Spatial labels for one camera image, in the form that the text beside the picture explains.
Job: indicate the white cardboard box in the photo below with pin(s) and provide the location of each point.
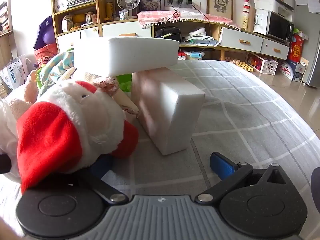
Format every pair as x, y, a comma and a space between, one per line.
61, 1

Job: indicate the white cloth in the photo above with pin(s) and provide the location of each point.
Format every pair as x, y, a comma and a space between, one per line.
4, 127

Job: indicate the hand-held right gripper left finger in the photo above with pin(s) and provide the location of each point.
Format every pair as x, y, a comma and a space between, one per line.
102, 166

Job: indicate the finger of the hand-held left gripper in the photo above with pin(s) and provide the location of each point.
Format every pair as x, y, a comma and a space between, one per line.
5, 164

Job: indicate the black microwave oven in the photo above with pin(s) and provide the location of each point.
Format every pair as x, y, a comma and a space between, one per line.
277, 26

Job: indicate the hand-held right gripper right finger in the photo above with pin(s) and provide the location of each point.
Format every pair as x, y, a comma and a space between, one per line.
222, 166

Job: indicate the white bag with blue print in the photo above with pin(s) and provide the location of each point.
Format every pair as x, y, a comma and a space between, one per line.
15, 73

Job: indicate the red hanging ornament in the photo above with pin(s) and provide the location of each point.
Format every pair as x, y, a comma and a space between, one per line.
246, 15

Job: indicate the small white desk fan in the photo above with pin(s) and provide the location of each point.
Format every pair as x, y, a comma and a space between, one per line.
128, 0

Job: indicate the stack of papers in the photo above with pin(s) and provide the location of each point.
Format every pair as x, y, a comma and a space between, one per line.
197, 36

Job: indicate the white foam block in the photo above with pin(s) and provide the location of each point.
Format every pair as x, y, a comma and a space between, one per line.
170, 110
125, 55

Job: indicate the white and red carton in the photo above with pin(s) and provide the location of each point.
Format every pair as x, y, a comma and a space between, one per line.
262, 63

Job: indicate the clear storage box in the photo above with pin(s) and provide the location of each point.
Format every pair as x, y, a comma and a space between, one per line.
195, 55

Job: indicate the yellow egg tray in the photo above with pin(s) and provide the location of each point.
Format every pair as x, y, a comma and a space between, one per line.
243, 66

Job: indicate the red gift box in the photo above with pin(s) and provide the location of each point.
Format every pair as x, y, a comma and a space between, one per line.
296, 47

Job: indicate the black case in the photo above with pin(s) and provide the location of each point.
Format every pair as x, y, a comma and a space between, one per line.
167, 33

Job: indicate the long wooden console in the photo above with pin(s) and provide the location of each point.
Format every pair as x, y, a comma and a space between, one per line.
240, 41

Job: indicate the grey checked blanket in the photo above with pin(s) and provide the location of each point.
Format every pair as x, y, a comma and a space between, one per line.
250, 120

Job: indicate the white wall socket strip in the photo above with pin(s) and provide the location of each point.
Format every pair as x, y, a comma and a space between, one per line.
196, 4

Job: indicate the red printed bucket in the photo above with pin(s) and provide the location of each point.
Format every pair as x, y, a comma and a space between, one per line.
47, 52

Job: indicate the red cardboard box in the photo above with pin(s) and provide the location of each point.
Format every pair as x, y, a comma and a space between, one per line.
182, 55

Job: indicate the purple plastic tub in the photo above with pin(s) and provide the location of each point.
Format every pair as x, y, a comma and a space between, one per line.
42, 33

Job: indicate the white printer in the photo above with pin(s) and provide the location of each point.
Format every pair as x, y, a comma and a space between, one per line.
270, 2

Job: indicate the cream doll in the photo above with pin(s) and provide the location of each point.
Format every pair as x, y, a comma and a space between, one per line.
58, 67

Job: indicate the wooden shelf cabinet with drawers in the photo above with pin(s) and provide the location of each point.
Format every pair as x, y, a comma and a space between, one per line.
120, 28

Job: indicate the green plastic box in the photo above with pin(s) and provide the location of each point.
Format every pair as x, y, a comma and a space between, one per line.
125, 83

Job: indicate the framed cartoon picture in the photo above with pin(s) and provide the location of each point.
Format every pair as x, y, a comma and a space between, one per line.
220, 1

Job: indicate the white and blue carton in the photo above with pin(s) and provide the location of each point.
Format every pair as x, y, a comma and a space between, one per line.
295, 71

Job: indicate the grey refrigerator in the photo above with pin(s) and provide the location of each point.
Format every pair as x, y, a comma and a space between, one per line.
315, 55

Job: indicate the wooden desk shelf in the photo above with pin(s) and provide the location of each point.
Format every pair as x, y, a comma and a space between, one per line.
5, 17

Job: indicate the red and white santa plush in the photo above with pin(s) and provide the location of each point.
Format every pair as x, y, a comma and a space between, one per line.
50, 135

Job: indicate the pink checked lace cloth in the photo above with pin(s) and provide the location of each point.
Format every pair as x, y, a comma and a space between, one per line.
155, 17

